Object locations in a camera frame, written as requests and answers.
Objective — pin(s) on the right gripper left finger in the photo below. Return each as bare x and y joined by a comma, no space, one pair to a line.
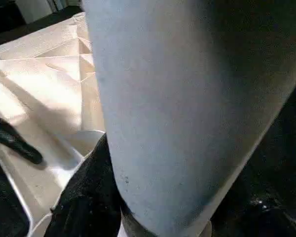
88,205

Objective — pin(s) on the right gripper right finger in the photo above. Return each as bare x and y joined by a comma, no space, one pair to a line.
256,219

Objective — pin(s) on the white plastic table top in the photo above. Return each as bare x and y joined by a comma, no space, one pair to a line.
47,86

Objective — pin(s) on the white plastic table leg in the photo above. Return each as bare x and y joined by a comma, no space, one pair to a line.
175,98

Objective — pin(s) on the grey curtain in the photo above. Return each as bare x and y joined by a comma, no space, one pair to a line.
37,10

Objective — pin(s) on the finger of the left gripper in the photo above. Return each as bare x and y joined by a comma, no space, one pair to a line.
19,145

